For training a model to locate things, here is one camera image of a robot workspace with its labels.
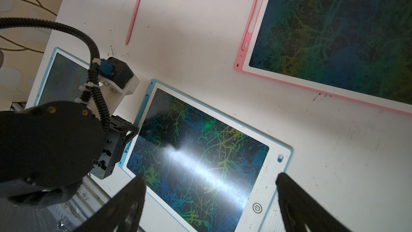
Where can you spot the blue writing tablet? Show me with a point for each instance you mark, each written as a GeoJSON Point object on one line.
{"type": "Point", "coordinates": [61, 80]}
{"type": "Point", "coordinates": [204, 171]}

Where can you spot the pink writing tablet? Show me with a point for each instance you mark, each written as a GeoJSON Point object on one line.
{"type": "Point", "coordinates": [359, 50]}

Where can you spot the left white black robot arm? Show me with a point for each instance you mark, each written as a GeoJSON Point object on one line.
{"type": "Point", "coordinates": [47, 150]}

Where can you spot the left blue writing tablet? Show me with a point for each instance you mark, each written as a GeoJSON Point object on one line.
{"type": "Point", "coordinates": [61, 80]}

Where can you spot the pink stylus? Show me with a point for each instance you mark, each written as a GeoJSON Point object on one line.
{"type": "Point", "coordinates": [132, 22]}

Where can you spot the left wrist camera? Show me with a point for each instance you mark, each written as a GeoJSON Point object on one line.
{"type": "Point", "coordinates": [115, 80]}

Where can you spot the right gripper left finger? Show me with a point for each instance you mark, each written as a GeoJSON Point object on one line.
{"type": "Point", "coordinates": [122, 213]}

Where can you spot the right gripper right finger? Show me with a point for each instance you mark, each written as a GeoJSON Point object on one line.
{"type": "Point", "coordinates": [300, 212]}

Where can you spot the right blue writing tablet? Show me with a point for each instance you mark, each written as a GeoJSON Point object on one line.
{"type": "Point", "coordinates": [204, 171]}

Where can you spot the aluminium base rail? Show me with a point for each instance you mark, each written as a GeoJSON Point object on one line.
{"type": "Point", "coordinates": [86, 202]}

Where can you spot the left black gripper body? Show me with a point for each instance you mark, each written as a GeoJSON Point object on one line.
{"type": "Point", "coordinates": [121, 132]}

